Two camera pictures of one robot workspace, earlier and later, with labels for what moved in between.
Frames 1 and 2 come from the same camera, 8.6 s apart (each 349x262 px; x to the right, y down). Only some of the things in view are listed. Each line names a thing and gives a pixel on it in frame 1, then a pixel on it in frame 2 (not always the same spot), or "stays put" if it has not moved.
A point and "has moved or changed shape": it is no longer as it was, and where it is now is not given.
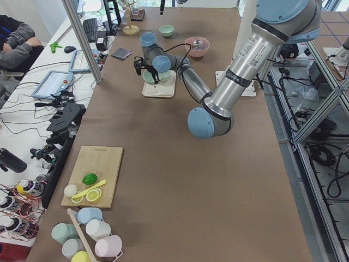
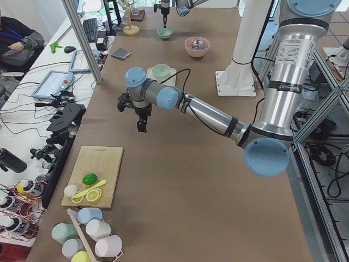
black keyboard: [90, 25] stays put
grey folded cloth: [121, 53] stays put
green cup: [61, 232] stays put
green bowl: [148, 76] has moved or changed shape
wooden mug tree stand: [130, 29] stays put
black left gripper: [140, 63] -> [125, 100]
